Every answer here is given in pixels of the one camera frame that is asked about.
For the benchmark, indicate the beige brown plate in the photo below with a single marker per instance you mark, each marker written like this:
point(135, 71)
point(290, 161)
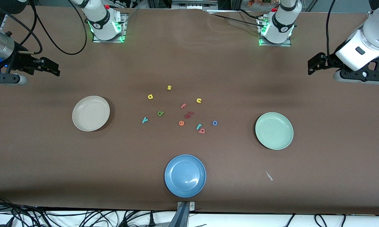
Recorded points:
point(91, 113)

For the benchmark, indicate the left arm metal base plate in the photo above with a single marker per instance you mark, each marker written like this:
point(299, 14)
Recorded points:
point(274, 45)

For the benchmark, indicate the orange brown background object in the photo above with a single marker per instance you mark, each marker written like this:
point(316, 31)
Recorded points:
point(258, 2)

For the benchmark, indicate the teal letter y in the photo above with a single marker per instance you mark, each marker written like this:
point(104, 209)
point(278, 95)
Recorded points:
point(145, 120)

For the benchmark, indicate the green letter p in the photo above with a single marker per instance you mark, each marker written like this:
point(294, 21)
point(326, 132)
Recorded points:
point(160, 113)

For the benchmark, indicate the brown table cover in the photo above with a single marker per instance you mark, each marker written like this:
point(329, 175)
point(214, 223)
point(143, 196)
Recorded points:
point(50, 157)

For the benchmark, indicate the light green plate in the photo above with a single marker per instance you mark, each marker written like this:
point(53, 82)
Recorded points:
point(274, 130)

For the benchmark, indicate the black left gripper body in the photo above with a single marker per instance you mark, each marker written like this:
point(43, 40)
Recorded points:
point(328, 61)

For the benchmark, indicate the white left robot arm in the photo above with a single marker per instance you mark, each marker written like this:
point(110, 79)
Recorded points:
point(282, 22)

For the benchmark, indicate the black power plug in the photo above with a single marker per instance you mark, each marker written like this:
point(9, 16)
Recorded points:
point(151, 221)

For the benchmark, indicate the small white paper scrap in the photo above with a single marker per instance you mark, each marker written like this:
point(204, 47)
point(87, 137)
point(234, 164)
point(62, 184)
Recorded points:
point(269, 176)

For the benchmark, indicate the grey metal frame piece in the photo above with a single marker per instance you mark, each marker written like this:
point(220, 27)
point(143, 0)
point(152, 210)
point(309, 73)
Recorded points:
point(194, 3)

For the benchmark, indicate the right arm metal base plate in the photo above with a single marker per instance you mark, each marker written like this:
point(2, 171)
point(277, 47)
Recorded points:
point(107, 41)

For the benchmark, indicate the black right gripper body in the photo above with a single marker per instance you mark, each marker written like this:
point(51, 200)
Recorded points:
point(18, 60)

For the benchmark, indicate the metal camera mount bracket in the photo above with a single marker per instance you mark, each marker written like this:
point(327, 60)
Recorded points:
point(185, 206)

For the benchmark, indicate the pink letter b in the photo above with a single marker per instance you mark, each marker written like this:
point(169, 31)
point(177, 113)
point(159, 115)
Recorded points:
point(202, 130)

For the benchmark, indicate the blue plate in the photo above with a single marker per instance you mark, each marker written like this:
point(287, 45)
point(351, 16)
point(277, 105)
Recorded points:
point(185, 176)

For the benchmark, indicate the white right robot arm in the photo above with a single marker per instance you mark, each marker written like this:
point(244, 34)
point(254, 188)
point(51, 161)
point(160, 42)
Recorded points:
point(102, 22)

